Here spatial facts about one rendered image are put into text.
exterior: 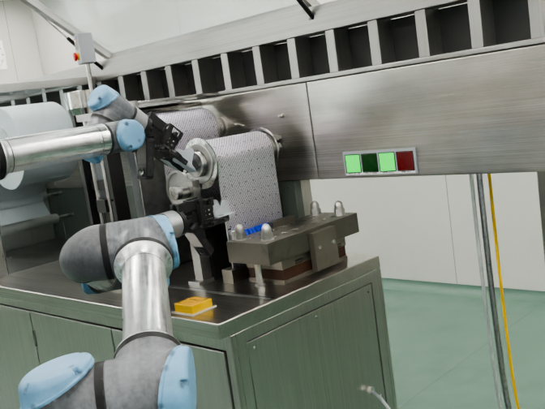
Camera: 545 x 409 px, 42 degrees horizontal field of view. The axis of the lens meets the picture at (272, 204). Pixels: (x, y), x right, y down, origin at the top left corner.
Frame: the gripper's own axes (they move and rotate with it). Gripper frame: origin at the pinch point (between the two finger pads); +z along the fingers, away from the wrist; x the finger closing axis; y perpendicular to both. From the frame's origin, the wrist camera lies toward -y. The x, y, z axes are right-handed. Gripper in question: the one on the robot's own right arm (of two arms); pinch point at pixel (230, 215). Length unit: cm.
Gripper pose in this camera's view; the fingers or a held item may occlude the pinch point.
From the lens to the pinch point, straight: 205.8
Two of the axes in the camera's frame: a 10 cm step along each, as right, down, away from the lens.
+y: -1.4, -9.8, -1.4
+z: 6.8, -2.0, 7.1
